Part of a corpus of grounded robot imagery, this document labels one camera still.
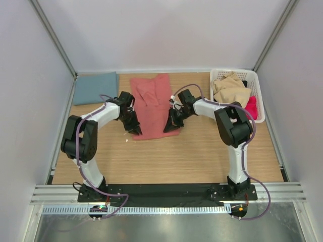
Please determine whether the aluminium frame post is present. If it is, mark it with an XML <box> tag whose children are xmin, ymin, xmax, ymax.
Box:
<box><xmin>29</xmin><ymin>0</ymin><xmax>77</xmax><ymax>80</ymax></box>
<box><xmin>252</xmin><ymin>0</ymin><xmax>299</xmax><ymax>72</ymax></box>

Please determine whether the right aluminium frame post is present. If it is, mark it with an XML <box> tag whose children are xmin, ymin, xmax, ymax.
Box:
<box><xmin>252</xmin><ymin>0</ymin><xmax>299</xmax><ymax>72</ymax></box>

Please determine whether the left aluminium frame post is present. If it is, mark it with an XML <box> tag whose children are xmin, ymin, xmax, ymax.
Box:
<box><xmin>29</xmin><ymin>0</ymin><xmax>77</xmax><ymax>80</ymax></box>

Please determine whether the magenta pink t-shirt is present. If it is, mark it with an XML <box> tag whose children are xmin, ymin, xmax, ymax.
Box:
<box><xmin>245</xmin><ymin>96</ymin><xmax>258</xmax><ymax>120</ymax></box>

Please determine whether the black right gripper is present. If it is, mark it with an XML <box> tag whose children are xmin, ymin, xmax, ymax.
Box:
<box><xmin>165</xmin><ymin>107</ymin><xmax>193</xmax><ymax>133</ymax></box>

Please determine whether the beige t-shirt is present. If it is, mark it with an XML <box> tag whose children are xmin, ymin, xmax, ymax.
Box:
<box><xmin>210</xmin><ymin>72</ymin><xmax>251</xmax><ymax>108</ymax></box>

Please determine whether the salmon red t-shirt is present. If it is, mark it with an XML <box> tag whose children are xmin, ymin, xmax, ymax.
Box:
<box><xmin>130</xmin><ymin>74</ymin><xmax>180</xmax><ymax>141</ymax></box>

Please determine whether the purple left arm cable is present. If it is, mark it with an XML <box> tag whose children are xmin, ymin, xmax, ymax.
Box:
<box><xmin>74</xmin><ymin>94</ymin><xmax>129</xmax><ymax>221</ymax></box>

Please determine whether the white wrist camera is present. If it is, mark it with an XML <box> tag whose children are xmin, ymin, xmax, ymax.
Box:
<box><xmin>127</xmin><ymin>99</ymin><xmax>135</xmax><ymax>112</ymax></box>
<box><xmin>169</xmin><ymin>95</ymin><xmax>183</xmax><ymax>110</ymax></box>

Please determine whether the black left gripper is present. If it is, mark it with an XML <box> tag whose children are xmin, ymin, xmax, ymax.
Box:
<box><xmin>119</xmin><ymin>110</ymin><xmax>142</xmax><ymax>136</ymax></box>

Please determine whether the folded blue-grey t-shirt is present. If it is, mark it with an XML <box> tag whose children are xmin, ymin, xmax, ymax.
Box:
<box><xmin>72</xmin><ymin>72</ymin><xmax>119</xmax><ymax>105</ymax></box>

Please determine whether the perforated cable duct strip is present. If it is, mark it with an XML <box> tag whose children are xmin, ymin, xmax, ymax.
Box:
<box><xmin>42</xmin><ymin>204</ymin><xmax>231</xmax><ymax>216</ymax></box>

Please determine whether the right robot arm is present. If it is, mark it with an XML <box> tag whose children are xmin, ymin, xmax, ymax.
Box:
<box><xmin>164</xmin><ymin>89</ymin><xmax>253</xmax><ymax>200</ymax></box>

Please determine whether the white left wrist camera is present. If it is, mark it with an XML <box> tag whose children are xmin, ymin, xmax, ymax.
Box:
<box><xmin>127</xmin><ymin>99</ymin><xmax>135</xmax><ymax>112</ymax></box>

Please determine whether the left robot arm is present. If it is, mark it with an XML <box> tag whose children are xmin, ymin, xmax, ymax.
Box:
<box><xmin>61</xmin><ymin>91</ymin><xmax>142</xmax><ymax>202</ymax></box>

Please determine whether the white plastic laundry basket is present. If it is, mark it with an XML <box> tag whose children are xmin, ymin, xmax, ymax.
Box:
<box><xmin>210</xmin><ymin>68</ymin><xmax>265</xmax><ymax>124</ymax></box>

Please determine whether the black garment in basket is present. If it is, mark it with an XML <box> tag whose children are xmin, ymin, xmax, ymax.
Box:
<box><xmin>242</xmin><ymin>80</ymin><xmax>248</xmax><ymax>88</ymax></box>

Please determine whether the aluminium front rail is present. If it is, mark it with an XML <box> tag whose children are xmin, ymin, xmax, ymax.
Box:
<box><xmin>30</xmin><ymin>182</ymin><xmax>306</xmax><ymax>205</ymax></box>

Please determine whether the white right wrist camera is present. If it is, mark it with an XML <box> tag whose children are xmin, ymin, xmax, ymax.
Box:
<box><xmin>169</xmin><ymin>95</ymin><xmax>183</xmax><ymax>110</ymax></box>

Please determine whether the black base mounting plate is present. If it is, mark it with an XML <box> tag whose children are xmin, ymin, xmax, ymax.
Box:
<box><xmin>75</xmin><ymin>184</ymin><xmax>257</xmax><ymax>208</ymax></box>

